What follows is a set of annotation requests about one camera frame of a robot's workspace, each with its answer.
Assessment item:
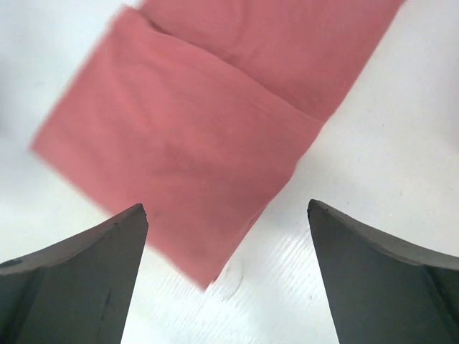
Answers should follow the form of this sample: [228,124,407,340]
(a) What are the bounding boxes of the pink t shirt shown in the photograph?
[32,0,401,288]

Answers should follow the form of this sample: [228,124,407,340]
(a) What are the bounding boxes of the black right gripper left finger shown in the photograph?
[1,204,148,343]

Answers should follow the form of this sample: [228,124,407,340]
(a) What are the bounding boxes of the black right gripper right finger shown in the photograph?
[308,200,458,343]

